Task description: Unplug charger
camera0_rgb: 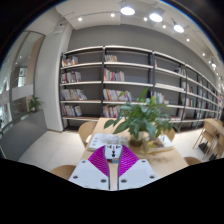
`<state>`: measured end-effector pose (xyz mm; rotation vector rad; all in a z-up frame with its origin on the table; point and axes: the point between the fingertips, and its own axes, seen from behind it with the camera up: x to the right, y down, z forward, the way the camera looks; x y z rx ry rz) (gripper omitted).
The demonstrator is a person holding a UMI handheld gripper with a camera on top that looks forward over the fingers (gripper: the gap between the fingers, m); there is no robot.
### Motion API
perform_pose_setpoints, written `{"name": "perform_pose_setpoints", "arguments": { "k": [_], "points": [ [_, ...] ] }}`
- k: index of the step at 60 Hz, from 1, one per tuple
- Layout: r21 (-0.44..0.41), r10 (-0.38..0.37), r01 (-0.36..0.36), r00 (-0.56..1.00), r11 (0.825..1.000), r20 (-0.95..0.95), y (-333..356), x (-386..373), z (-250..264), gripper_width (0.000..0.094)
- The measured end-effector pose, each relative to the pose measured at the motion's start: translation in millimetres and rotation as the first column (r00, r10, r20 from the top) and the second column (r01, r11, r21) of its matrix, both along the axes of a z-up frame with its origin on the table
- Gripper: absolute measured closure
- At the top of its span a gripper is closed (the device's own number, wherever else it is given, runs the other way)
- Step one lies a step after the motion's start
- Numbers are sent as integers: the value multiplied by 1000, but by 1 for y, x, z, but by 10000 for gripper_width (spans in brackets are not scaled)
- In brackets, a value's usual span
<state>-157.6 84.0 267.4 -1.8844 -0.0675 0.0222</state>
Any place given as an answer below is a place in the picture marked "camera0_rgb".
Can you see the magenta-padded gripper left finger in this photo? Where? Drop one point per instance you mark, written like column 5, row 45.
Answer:
column 88, row 175

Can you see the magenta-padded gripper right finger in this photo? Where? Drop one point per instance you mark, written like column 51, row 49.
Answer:
column 138, row 173

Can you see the white and blue charger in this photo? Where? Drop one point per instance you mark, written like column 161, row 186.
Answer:
column 113, row 152

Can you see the large potted green plant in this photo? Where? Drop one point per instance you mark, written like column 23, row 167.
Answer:
column 141, row 120

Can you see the small potted background plant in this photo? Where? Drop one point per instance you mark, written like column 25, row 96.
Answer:
column 34, row 104

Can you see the grey bookshelf unit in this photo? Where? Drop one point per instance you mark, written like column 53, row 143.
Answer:
column 133, row 75

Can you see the ceiling lights group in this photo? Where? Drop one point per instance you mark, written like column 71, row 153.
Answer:
column 127, row 10

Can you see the wooden frame chairs group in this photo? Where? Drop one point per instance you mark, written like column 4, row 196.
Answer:
column 210, row 136

